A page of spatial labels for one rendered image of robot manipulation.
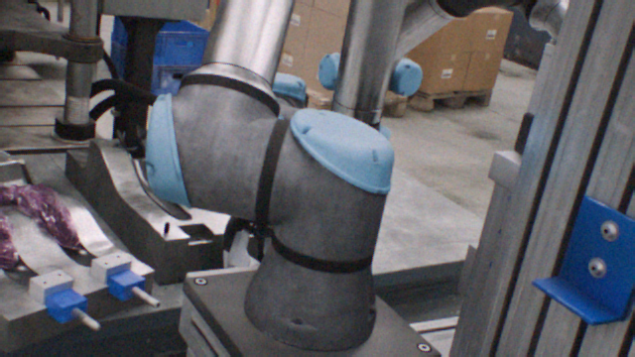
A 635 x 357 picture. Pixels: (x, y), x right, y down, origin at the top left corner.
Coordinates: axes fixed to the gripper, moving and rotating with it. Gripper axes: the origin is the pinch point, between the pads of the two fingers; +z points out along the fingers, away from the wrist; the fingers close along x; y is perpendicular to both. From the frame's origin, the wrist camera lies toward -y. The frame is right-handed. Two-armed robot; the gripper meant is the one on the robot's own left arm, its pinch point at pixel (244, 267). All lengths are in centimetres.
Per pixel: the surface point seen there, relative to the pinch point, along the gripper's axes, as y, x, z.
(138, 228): -17.9, -10.5, -1.3
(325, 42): -274, 296, 36
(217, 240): -5.5, -2.3, -3.0
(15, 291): -7.5, -37.6, -0.9
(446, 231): 0, 61, 5
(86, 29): -78, 11, -22
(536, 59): -327, 654, 72
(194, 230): -10.4, -3.7, -3.0
